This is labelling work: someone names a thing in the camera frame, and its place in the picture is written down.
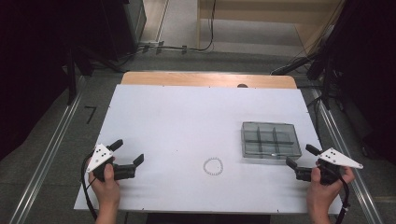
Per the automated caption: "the dark equipment cabinet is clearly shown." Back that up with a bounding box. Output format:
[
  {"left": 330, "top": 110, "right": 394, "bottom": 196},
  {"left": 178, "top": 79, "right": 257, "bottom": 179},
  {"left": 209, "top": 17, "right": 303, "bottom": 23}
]
[{"left": 99, "top": 0, "right": 148, "bottom": 62}]

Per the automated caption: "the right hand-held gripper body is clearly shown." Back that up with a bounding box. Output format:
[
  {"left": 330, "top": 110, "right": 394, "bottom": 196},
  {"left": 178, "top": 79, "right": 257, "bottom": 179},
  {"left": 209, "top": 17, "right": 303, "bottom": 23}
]
[{"left": 293, "top": 147, "right": 364, "bottom": 187}]

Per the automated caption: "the person's right hand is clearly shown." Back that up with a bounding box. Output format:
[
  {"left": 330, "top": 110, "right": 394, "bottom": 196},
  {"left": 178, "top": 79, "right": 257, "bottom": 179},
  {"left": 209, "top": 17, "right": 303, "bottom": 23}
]
[{"left": 306, "top": 158, "right": 356, "bottom": 217}]

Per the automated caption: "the light wooden platform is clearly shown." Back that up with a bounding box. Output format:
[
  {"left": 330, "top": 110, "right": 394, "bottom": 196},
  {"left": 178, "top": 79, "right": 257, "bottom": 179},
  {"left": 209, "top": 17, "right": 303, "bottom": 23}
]
[{"left": 196, "top": 0, "right": 347, "bottom": 58}]

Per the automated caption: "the black stand leg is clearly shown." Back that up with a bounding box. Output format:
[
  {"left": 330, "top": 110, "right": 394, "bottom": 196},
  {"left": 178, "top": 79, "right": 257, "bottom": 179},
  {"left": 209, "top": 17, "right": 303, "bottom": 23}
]
[{"left": 65, "top": 46, "right": 78, "bottom": 106}]

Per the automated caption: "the wooden table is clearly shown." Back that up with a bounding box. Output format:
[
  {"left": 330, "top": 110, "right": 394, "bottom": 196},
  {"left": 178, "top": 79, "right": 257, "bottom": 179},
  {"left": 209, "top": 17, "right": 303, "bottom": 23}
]
[{"left": 120, "top": 71, "right": 298, "bottom": 90}]

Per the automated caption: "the left hand-held gripper black cable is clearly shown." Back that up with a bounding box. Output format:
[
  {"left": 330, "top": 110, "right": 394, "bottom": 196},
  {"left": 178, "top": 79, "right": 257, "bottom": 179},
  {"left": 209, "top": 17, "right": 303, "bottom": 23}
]
[{"left": 80, "top": 151, "right": 99, "bottom": 221}]

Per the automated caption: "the person's left hand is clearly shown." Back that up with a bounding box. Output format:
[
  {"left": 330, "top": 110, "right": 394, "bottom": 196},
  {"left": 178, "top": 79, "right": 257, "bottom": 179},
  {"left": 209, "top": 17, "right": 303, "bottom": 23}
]
[{"left": 88, "top": 157, "right": 121, "bottom": 210}]

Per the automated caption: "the white board table cover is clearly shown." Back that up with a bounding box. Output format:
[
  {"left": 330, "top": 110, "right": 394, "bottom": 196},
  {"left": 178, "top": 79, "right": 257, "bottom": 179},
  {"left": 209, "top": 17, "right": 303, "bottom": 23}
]
[{"left": 73, "top": 83, "right": 347, "bottom": 216}]

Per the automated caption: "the white bead bracelet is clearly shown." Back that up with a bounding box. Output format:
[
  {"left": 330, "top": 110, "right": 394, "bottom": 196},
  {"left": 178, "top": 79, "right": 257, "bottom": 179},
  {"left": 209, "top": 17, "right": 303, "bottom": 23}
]
[{"left": 203, "top": 156, "right": 224, "bottom": 176}]

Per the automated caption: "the right hand-held gripper black cable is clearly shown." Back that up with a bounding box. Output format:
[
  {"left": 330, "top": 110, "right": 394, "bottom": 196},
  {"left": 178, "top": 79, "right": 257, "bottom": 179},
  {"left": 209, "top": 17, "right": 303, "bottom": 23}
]
[{"left": 334, "top": 174, "right": 351, "bottom": 224}]

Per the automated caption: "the black curtain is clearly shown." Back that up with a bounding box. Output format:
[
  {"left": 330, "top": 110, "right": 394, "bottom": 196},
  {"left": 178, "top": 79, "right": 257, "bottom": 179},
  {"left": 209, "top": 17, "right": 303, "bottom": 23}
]
[
  {"left": 0, "top": 0, "right": 74, "bottom": 161},
  {"left": 323, "top": 0, "right": 396, "bottom": 164}
]

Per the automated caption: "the hand-held gripper black cable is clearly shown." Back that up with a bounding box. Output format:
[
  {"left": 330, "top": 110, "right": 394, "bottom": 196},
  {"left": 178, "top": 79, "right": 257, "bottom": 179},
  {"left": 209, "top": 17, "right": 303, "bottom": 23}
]
[
  {"left": 334, "top": 174, "right": 351, "bottom": 224},
  {"left": 80, "top": 151, "right": 99, "bottom": 221}
]

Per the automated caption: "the black cable bundle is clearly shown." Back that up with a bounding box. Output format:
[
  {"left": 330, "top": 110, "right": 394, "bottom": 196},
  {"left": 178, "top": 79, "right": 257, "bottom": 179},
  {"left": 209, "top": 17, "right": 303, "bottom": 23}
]
[{"left": 306, "top": 94, "right": 326, "bottom": 141}]

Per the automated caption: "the thin black floor cable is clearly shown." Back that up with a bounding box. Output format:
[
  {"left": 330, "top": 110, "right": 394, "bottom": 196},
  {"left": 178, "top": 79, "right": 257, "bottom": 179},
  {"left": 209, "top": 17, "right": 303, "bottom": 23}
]
[{"left": 136, "top": 0, "right": 218, "bottom": 53}]

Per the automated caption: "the clear plastic compartment box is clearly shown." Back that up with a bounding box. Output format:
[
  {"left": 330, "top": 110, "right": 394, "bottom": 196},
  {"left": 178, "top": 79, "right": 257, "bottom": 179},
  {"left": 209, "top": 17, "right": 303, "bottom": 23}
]
[{"left": 240, "top": 120, "right": 304, "bottom": 161}]

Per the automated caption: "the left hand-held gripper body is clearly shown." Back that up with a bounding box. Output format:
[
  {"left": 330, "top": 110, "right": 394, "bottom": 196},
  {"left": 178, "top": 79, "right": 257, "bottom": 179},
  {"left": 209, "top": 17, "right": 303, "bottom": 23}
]
[{"left": 86, "top": 143, "right": 137, "bottom": 183}]

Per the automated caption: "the metal floor rail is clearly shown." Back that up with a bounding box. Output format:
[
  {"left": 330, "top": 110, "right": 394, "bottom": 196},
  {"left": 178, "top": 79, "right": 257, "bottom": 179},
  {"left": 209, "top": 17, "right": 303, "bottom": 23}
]
[
  {"left": 310, "top": 88, "right": 386, "bottom": 224},
  {"left": 7, "top": 76, "right": 89, "bottom": 224}
]

